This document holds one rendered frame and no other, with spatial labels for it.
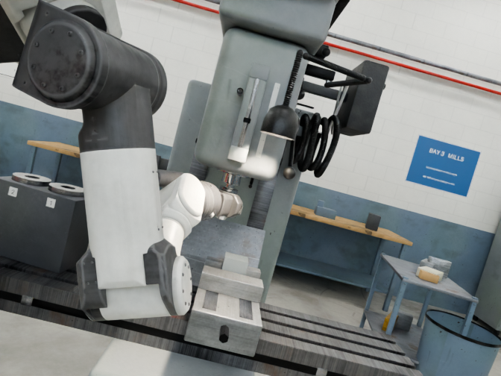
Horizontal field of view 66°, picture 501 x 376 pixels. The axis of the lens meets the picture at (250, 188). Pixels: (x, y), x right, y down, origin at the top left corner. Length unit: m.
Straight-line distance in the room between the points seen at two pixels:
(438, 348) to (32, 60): 2.79
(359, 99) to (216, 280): 0.68
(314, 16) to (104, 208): 0.61
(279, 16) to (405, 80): 4.86
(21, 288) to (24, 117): 4.95
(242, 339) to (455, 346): 2.19
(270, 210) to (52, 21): 1.02
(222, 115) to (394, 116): 4.79
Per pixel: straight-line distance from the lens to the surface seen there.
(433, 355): 2.98
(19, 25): 0.58
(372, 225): 4.84
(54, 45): 0.46
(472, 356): 2.94
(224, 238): 1.34
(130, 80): 0.48
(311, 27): 0.89
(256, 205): 1.34
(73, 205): 1.02
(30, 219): 1.08
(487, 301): 6.06
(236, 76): 0.89
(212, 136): 0.88
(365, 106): 1.23
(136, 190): 0.47
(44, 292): 1.01
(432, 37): 5.94
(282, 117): 0.76
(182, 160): 1.35
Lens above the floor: 1.36
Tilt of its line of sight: 5 degrees down
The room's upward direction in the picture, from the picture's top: 15 degrees clockwise
